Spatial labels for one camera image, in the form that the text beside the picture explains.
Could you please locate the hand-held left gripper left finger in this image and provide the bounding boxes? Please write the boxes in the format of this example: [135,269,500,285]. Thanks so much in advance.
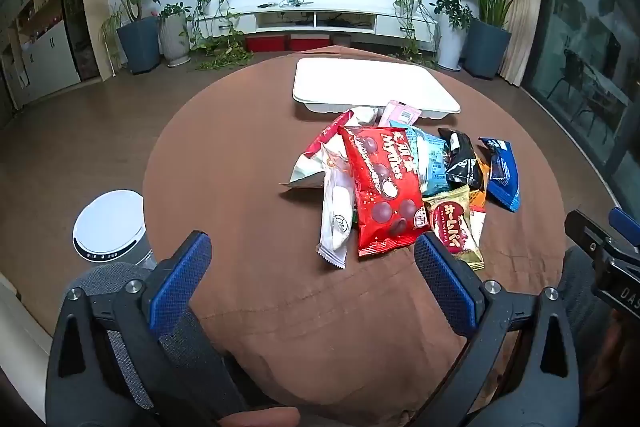
[47,231,251,427]

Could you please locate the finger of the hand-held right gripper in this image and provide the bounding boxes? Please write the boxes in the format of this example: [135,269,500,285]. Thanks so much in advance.
[565,209,626,278]
[609,206,640,253]

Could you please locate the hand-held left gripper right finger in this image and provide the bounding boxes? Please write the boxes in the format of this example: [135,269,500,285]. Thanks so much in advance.
[414,233,581,427]

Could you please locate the gold red pie packet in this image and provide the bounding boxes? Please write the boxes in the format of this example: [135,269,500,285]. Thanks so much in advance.
[423,184,486,271]

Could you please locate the red white snack packet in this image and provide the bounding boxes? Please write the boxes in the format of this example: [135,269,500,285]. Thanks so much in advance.
[469,206,488,248]

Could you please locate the orange snack packet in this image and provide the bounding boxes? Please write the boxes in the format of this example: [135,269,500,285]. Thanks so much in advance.
[470,157,490,210]

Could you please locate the dark blue cookie packet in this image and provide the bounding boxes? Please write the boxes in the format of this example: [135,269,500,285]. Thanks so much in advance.
[478,137,522,212]

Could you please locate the red chocolate ball packet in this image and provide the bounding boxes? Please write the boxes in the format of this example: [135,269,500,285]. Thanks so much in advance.
[338,125,426,259]

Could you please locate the light blue snack packet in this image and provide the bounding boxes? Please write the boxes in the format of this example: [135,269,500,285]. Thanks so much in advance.
[390,119,451,198]

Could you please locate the black snack packet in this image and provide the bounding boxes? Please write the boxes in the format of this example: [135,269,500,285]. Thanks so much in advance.
[437,127,485,190]

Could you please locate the long white snack packet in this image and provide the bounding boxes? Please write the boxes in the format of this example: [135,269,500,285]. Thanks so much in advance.
[316,142,359,269]

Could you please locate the pink snack packet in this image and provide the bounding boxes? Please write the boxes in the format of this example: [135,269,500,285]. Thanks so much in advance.
[378,99,422,128]

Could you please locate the large white red snack bag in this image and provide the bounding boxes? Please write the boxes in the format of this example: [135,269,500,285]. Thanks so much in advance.
[278,106,381,190]

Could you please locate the white foam tray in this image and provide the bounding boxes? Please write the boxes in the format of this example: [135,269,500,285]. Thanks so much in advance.
[292,57,461,120]

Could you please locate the person's grey trouser leg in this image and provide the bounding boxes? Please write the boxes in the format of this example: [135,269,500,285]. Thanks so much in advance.
[555,247,603,358]

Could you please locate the white round air purifier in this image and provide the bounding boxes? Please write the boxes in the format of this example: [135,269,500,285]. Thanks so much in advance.
[72,190,156,270]

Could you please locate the glass sliding door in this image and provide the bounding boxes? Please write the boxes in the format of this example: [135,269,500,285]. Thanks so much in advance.
[520,0,640,202]

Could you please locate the small plant in white pot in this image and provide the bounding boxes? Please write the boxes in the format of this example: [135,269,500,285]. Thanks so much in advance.
[159,3,193,68]

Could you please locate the bushy plant in tall white pot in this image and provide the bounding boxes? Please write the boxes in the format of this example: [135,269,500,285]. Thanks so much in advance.
[429,0,473,72]

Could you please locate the red storage box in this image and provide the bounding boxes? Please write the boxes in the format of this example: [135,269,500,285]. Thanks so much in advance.
[289,34,331,52]
[245,34,287,54]

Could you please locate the white television cabinet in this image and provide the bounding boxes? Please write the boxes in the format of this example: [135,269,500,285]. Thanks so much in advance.
[192,3,440,52]

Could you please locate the built-in wall cabinet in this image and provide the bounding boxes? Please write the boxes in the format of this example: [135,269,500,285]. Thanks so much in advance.
[0,0,103,118]

